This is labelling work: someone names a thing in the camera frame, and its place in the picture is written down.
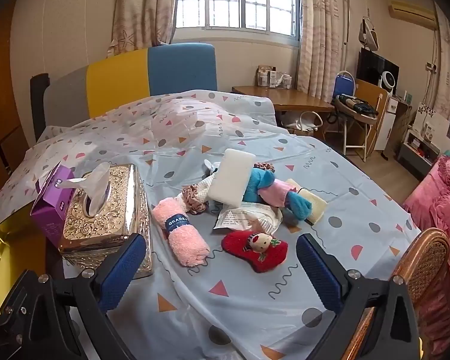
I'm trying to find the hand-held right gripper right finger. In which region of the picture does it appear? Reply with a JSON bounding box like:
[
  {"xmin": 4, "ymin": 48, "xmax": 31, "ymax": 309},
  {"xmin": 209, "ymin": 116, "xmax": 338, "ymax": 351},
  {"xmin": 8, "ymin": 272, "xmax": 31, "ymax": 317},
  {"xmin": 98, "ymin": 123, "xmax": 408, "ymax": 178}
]
[{"xmin": 296, "ymin": 233, "xmax": 422, "ymax": 360}]

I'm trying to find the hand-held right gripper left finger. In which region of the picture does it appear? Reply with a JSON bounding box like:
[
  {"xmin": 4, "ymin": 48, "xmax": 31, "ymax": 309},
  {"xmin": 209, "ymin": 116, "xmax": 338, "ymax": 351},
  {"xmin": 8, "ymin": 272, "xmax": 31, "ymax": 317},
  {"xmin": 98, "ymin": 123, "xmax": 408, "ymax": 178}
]
[{"xmin": 0, "ymin": 232, "xmax": 148, "ymax": 360}]

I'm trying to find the pink towel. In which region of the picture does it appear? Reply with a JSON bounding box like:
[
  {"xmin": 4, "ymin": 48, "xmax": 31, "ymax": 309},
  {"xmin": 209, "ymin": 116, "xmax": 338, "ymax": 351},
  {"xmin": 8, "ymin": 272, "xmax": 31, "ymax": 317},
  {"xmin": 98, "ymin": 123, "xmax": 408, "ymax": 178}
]
[{"xmin": 151, "ymin": 197, "xmax": 211, "ymax": 268}]

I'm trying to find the red plush stocking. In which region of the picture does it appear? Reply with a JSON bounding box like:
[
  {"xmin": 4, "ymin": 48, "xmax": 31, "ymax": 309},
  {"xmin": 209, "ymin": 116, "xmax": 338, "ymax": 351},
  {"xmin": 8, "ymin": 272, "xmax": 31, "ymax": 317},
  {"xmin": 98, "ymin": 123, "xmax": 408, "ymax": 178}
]
[{"xmin": 221, "ymin": 230, "xmax": 289, "ymax": 274}]

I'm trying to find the white plastic packet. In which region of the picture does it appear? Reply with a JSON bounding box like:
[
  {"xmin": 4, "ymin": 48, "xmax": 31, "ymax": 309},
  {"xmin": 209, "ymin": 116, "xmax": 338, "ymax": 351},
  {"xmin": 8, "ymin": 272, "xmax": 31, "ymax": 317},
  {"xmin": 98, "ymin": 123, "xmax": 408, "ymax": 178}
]
[{"xmin": 212, "ymin": 202, "xmax": 284, "ymax": 235}]

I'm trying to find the small beige satin scrunchie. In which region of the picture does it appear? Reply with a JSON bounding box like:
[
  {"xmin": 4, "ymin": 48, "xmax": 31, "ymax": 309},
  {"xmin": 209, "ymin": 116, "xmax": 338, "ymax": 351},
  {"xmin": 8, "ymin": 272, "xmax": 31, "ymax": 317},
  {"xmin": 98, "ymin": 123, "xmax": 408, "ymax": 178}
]
[{"xmin": 180, "ymin": 184, "xmax": 211, "ymax": 216}]

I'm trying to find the blue plush elephant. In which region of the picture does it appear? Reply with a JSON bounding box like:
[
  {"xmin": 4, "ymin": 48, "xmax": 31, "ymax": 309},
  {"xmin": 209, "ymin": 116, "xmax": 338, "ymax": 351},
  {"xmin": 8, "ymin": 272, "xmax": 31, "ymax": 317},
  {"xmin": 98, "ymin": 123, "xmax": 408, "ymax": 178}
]
[{"xmin": 242, "ymin": 167, "xmax": 314, "ymax": 221}]

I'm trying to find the gold metal tray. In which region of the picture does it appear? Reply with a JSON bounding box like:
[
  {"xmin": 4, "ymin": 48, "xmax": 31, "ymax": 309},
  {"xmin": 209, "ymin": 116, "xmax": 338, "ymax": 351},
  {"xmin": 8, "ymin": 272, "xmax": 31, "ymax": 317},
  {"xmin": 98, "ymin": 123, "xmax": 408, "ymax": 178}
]
[{"xmin": 0, "ymin": 214, "xmax": 47, "ymax": 319}]

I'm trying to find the white sponge block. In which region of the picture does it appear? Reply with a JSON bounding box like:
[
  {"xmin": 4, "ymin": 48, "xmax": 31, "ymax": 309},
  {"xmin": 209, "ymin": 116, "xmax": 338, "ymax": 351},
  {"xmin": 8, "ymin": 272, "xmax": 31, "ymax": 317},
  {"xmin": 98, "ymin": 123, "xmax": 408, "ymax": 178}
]
[{"xmin": 207, "ymin": 148, "xmax": 256, "ymax": 208}]

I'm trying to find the gold embossed tissue box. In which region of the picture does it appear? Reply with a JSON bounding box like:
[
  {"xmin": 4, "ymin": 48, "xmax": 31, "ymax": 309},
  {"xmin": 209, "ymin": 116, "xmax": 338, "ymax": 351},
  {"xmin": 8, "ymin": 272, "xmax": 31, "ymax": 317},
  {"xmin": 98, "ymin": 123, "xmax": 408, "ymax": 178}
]
[{"xmin": 58, "ymin": 163, "xmax": 153, "ymax": 280}]

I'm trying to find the patterned plastic tablecloth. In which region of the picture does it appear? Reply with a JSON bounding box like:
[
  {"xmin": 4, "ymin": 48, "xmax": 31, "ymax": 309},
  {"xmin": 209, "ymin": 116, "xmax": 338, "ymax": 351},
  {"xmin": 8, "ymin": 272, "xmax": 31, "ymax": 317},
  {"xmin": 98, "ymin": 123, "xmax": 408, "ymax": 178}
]
[{"xmin": 0, "ymin": 89, "xmax": 422, "ymax": 360}]

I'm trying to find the white tissue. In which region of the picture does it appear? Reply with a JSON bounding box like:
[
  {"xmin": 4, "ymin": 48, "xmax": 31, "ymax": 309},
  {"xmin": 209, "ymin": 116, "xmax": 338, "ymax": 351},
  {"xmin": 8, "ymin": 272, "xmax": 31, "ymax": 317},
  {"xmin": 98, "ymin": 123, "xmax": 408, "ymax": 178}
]
[{"xmin": 73, "ymin": 162, "xmax": 111, "ymax": 216}]

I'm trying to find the purple cardboard box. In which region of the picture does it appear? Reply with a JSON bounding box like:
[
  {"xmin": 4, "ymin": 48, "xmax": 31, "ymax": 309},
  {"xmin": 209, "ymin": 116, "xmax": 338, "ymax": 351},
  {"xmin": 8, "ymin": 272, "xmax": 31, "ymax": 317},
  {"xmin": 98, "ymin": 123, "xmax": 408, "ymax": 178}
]
[{"xmin": 30, "ymin": 163, "xmax": 77, "ymax": 248}]

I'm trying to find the rattan chair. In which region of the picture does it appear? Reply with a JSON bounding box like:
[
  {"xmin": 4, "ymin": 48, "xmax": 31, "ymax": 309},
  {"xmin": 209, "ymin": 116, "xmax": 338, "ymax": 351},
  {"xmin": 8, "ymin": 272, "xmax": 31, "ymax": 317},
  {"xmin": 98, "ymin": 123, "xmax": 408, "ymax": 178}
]
[{"xmin": 341, "ymin": 227, "xmax": 450, "ymax": 360}]

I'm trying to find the pink ruffled quilt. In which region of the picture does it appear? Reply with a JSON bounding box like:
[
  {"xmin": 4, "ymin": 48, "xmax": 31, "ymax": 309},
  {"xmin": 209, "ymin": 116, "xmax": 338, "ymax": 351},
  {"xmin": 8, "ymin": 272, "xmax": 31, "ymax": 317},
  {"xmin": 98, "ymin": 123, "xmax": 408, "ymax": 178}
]
[{"xmin": 403, "ymin": 155, "xmax": 450, "ymax": 308}]

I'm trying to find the white tote bag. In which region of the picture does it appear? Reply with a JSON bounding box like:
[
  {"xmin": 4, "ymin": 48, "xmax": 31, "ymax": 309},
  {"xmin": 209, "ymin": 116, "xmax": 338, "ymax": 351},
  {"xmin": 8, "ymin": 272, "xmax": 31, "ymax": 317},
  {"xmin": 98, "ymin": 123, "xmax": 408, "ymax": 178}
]
[{"xmin": 283, "ymin": 110, "xmax": 323, "ymax": 136}]

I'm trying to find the white folding side table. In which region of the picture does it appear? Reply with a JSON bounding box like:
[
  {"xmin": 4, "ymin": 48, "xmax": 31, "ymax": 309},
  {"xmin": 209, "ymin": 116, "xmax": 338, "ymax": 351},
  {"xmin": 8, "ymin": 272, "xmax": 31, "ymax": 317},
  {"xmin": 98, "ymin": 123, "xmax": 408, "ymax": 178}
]
[{"xmin": 335, "ymin": 97, "xmax": 379, "ymax": 162}]

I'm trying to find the grey low shelf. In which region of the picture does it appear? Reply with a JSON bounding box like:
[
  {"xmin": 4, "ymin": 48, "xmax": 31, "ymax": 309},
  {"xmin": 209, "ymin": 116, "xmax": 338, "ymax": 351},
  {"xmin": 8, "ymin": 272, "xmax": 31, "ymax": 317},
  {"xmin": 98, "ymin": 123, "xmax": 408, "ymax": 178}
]
[{"xmin": 397, "ymin": 129, "xmax": 441, "ymax": 181}]

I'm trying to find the black hair tool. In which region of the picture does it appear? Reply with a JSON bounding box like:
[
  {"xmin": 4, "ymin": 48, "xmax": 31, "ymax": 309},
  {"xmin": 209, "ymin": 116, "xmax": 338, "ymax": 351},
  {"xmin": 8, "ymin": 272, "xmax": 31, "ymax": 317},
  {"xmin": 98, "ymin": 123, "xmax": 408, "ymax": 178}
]
[{"xmin": 339, "ymin": 94, "xmax": 379, "ymax": 119}]

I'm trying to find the wooden desk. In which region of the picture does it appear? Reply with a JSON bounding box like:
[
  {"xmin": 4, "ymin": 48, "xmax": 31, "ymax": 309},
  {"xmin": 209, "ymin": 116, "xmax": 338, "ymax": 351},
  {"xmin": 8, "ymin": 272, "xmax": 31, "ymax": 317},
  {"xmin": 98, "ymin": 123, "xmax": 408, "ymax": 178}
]
[{"xmin": 232, "ymin": 85, "xmax": 336, "ymax": 136}]

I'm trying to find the wooden cabinet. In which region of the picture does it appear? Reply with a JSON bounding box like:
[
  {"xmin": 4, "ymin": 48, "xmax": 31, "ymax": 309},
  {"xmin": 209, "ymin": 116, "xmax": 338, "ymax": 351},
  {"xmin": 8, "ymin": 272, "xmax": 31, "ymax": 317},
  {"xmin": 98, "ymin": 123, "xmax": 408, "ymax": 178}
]
[{"xmin": 354, "ymin": 79, "xmax": 411, "ymax": 158}]

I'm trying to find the white leaf print board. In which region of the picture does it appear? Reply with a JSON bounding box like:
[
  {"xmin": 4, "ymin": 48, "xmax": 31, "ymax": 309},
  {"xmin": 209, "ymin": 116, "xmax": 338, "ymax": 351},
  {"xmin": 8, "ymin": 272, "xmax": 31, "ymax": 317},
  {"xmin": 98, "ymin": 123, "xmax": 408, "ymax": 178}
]
[{"xmin": 412, "ymin": 101, "xmax": 450, "ymax": 147}]

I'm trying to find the blue folding chair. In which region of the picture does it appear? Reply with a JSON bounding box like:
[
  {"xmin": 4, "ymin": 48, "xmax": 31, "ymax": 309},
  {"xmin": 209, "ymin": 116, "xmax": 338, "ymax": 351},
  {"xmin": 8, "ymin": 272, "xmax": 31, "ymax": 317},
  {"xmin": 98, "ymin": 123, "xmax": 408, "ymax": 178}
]
[{"xmin": 334, "ymin": 71, "xmax": 357, "ymax": 100}]

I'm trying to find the grey yellow blue chair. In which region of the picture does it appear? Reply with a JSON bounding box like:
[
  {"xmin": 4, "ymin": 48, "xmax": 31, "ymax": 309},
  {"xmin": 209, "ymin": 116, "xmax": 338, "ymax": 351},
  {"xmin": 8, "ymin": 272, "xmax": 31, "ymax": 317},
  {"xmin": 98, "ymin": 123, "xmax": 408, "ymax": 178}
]
[{"xmin": 45, "ymin": 43, "xmax": 218, "ymax": 128}]

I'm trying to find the small white box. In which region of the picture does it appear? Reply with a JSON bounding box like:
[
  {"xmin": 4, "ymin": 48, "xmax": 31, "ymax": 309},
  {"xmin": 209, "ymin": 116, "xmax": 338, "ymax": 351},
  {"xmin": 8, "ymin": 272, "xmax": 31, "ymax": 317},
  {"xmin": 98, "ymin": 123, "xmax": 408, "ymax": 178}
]
[{"xmin": 274, "ymin": 71, "xmax": 293, "ymax": 89}]

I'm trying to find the white round fan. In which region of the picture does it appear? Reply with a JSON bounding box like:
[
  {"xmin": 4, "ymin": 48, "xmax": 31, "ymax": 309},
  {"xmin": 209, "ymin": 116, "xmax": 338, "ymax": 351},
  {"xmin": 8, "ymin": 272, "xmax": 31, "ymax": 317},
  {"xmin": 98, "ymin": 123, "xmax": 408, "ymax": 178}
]
[{"xmin": 377, "ymin": 71, "xmax": 396, "ymax": 94}]

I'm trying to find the small brown box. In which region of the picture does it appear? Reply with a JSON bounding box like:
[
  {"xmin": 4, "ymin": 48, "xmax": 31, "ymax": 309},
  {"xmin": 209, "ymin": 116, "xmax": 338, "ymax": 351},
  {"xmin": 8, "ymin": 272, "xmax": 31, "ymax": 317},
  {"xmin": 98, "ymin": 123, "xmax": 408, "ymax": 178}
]
[{"xmin": 258, "ymin": 65, "xmax": 274, "ymax": 86}]

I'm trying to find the wooden wardrobe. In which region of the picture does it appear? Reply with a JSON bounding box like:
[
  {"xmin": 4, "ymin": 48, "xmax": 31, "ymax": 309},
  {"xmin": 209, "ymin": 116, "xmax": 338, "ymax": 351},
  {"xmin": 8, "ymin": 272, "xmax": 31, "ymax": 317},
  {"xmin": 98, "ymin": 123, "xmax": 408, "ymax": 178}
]
[{"xmin": 0, "ymin": 0, "xmax": 34, "ymax": 203}]

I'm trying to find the black television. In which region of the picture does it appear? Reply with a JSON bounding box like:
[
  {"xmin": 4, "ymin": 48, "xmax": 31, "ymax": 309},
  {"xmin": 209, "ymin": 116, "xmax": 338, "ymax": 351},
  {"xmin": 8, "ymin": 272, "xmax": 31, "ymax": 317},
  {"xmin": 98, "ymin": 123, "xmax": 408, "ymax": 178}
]
[{"xmin": 356, "ymin": 48, "xmax": 400, "ymax": 92}]

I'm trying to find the garment steamer stand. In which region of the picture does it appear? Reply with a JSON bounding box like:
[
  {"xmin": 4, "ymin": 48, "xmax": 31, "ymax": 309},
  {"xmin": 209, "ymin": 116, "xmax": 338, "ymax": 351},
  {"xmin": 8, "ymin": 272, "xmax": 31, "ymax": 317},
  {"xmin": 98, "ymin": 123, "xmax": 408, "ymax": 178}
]
[{"xmin": 343, "ymin": 0, "xmax": 379, "ymax": 51}]

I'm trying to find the beige patterned curtain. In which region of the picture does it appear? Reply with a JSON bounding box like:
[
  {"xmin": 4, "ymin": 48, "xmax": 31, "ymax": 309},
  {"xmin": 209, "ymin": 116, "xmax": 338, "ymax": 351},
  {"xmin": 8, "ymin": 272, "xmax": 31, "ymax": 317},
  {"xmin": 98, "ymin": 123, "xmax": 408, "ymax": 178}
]
[{"xmin": 296, "ymin": 0, "xmax": 347, "ymax": 100}]

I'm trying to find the beige starfish curtain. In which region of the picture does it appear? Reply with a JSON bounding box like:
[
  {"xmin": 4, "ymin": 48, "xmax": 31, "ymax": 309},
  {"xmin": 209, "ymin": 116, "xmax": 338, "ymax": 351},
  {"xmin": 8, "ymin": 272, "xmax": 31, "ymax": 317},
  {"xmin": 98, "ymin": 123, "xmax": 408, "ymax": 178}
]
[{"xmin": 107, "ymin": 0, "xmax": 181, "ymax": 59}]

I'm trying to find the cream air conditioner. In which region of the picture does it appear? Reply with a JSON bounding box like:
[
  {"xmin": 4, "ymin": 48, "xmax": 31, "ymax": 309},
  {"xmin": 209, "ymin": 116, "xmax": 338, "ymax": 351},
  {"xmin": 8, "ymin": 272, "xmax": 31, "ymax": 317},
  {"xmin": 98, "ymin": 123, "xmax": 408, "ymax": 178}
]
[{"xmin": 388, "ymin": 1, "xmax": 437, "ymax": 30}]

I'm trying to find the barred window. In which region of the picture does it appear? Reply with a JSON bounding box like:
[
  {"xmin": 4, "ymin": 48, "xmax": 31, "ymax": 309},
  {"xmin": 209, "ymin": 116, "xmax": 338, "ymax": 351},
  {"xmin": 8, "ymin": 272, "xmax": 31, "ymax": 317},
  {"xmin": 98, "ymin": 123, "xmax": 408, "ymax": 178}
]
[{"xmin": 172, "ymin": 0, "xmax": 302, "ymax": 40}]

